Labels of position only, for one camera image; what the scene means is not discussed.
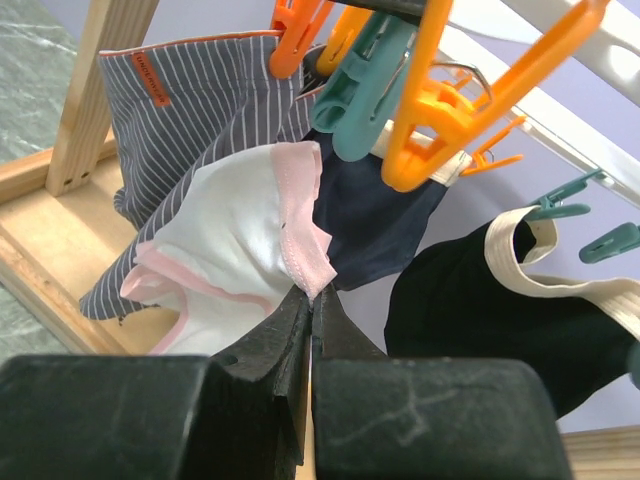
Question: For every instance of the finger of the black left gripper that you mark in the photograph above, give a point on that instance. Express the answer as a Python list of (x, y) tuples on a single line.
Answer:
[(403, 9)]

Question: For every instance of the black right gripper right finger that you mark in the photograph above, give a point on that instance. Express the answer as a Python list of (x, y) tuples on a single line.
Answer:
[(335, 335)]

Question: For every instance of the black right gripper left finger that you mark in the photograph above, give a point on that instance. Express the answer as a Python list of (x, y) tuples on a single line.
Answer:
[(261, 398)]

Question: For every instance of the white pink-trimmed underwear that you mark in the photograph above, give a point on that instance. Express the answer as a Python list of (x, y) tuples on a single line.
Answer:
[(242, 237)]

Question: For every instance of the white oval clip hanger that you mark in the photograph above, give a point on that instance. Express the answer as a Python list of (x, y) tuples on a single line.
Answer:
[(587, 110)]

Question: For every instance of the navy blue underwear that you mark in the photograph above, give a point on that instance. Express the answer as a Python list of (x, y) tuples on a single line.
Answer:
[(375, 230)]

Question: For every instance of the black underwear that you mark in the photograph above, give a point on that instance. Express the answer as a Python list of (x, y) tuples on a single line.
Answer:
[(471, 297)]

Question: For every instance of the grey striped underwear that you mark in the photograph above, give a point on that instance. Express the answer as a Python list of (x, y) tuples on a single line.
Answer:
[(182, 105)]

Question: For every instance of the teal clothes peg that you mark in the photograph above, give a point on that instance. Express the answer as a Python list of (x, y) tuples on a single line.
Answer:
[(363, 92), (551, 205), (619, 240)]

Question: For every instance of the wooden hanging rack frame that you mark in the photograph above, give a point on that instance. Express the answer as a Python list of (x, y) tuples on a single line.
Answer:
[(58, 232)]

